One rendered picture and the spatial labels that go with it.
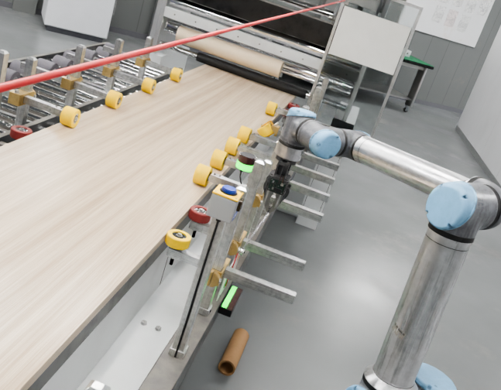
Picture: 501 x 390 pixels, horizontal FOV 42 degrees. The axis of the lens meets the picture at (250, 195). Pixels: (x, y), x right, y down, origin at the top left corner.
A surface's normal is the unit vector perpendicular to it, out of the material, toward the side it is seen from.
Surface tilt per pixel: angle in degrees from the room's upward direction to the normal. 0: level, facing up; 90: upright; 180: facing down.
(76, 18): 90
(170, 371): 0
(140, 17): 90
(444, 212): 83
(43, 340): 0
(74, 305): 0
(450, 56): 90
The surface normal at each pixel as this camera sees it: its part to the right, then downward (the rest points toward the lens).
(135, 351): 0.29, -0.89
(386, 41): -0.21, 0.30
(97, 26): 0.32, 0.43
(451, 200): -0.78, -0.16
